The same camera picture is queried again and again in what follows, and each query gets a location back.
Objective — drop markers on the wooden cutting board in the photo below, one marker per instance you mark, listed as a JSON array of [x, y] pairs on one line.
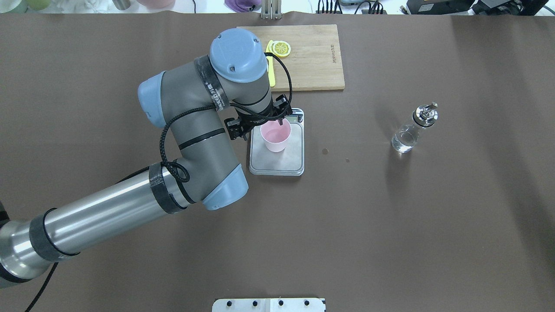
[[315, 62]]

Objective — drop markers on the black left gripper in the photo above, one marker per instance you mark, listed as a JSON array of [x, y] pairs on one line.
[[255, 121]]

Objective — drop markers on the lemon slice on knife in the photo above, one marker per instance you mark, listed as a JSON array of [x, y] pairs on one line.
[[279, 48]]

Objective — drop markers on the aluminium frame post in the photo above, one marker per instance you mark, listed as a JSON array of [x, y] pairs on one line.
[[271, 10]]

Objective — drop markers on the yellow plastic knife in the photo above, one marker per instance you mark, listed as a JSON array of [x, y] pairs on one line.
[[270, 66]]

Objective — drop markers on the pink plastic cup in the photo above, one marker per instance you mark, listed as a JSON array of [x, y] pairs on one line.
[[275, 137]]

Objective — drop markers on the digital kitchen scale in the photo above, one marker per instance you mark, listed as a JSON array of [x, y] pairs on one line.
[[290, 161]]

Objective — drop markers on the purple cloth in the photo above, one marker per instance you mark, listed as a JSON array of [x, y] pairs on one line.
[[241, 6]]

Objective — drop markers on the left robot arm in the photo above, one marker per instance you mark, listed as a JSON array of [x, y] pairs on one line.
[[200, 107]]

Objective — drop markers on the glass sauce bottle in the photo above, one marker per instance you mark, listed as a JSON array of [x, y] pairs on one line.
[[407, 135]]

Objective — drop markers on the white bracket plate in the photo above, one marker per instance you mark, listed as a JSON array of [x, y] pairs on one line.
[[270, 305]]

